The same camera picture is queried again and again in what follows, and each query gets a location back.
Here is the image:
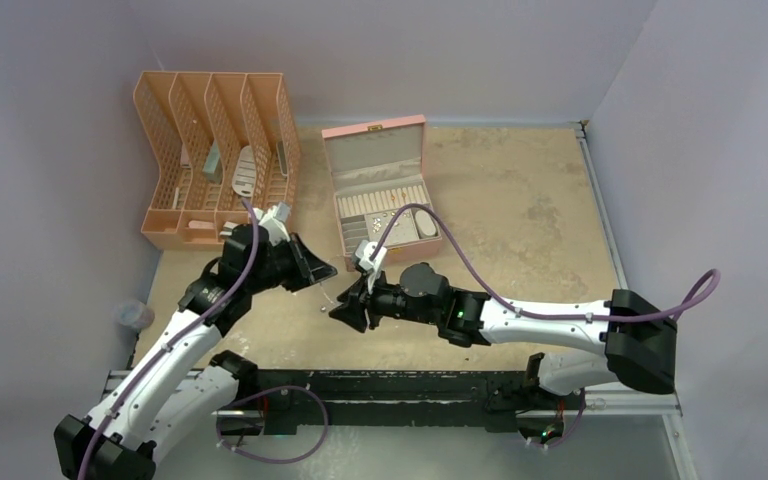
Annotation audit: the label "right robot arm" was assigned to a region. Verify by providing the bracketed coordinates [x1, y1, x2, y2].
[328, 262, 678, 407]

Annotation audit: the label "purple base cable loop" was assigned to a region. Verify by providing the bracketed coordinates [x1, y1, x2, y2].
[215, 382, 332, 466]

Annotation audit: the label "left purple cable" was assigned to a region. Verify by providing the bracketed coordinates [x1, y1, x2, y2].
[76, 198, 261, 480]

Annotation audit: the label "earrings in box tray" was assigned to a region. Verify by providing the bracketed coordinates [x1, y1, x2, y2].
[365, 210, 413, 233]

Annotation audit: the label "silver beaded bracelet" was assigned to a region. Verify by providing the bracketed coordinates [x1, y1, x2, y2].
[301, 281, 340, 313]

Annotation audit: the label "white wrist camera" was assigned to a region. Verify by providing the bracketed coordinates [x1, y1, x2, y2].
[353, 240, 388, 293]
[254, 202, 291, 245]

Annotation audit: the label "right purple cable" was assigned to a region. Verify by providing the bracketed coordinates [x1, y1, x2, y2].
[369, 203, 722, 325]

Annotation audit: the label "white oval pad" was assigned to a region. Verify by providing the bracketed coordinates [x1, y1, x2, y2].
[413, 210, 438, 239]

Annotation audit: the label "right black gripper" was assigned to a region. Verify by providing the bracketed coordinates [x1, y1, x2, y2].
[330, 267, 440, 335]

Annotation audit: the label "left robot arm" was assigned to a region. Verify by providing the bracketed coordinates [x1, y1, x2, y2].
[54, 225, 337, 479]

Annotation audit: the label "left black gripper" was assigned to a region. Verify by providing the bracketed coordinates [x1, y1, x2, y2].
[246, 231, 336, 294]

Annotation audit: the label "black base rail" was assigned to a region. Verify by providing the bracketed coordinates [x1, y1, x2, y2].
[221, 369, 582, 436]

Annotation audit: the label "grey metal block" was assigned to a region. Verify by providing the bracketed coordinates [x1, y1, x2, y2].
[202, 143, 223, 184]

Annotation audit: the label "orange plastic file organizer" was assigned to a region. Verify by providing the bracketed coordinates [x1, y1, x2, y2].
[133, 71, 302, 251]

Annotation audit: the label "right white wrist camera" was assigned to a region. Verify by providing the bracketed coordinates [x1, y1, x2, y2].
[353, 240, 388, 293]

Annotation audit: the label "pink jewelry box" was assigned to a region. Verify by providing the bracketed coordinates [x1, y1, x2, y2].
[321, 115, 442, 271]

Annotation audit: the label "clear plastic cup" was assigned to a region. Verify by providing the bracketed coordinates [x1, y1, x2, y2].
[113, 300, 155, 331]

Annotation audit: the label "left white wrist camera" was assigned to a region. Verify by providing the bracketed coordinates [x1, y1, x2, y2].
[254, 202, 291, 245]

